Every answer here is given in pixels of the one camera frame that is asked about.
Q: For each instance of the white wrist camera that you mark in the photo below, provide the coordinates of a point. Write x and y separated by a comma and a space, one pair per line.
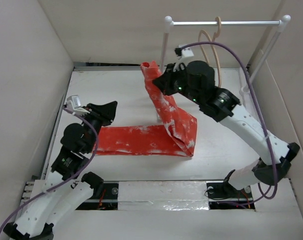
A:
73, 104
184, 56

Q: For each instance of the white clothes rack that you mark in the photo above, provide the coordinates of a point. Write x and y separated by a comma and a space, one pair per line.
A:
280, 24

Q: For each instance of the beige wooden clothes hanger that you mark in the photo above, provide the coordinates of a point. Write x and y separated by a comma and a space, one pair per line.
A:
209, 38

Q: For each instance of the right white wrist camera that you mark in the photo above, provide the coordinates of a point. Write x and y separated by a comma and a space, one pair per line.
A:
184, 56

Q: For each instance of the red white tie-dye trousers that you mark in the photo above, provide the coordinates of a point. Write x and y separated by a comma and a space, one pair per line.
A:
176, 136

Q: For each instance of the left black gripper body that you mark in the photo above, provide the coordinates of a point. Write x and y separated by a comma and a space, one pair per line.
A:
95, 121

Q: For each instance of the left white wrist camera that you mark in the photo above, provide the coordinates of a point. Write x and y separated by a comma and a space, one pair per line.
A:
73, 104

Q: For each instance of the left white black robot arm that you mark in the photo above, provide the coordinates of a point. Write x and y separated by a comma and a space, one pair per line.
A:
65, 187

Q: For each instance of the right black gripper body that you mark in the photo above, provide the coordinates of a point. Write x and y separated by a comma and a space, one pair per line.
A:
178, 79

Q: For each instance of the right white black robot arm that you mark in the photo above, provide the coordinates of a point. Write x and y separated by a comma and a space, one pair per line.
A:
196, 82

